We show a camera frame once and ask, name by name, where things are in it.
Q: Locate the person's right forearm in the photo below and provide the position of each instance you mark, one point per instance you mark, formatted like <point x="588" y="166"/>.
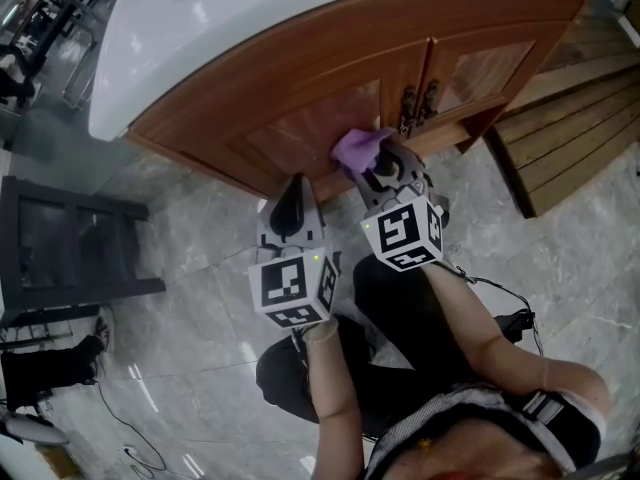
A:
<point x="460" y="308"/>

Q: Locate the white oval device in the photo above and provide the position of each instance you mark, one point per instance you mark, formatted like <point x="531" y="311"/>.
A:
<point x="35" y="430"/>

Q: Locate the wooden slatted platform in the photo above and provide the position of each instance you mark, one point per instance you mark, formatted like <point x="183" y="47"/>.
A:
<point x="575" y="143"/>

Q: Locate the wooden vanity cabinet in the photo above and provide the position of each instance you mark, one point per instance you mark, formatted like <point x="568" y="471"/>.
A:
<point x="300" y="68"/>

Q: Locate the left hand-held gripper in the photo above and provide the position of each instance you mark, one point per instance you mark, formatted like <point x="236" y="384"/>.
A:
<point x="290" y="288"/>

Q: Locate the purple grey cloth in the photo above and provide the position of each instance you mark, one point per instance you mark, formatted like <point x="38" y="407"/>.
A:
<point x="357" y="150"/>

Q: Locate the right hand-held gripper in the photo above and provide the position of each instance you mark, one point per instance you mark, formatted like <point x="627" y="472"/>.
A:
<point x="400" y="233"/>

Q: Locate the person's black trousers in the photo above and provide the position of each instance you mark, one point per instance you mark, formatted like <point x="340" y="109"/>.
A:
<point x="400" y="308"/>

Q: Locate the metal tube chair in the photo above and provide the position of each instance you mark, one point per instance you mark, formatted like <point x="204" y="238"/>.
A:
<point x="94" y="50"/>

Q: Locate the wooden cabinet door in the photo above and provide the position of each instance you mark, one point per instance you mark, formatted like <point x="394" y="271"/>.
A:
<point x="310" y="128"/>
<point x="490" y="73"/>

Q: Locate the person's grey mesh vest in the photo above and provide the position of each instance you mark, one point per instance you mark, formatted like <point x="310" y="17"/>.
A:
<point x="430" y="413"/>

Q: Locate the person's left forearm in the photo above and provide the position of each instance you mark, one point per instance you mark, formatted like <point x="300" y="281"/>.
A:
<point x="332" y="393"/>

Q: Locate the white sink countertop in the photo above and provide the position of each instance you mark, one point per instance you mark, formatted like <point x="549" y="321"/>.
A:
<point x="250" y="28"/>

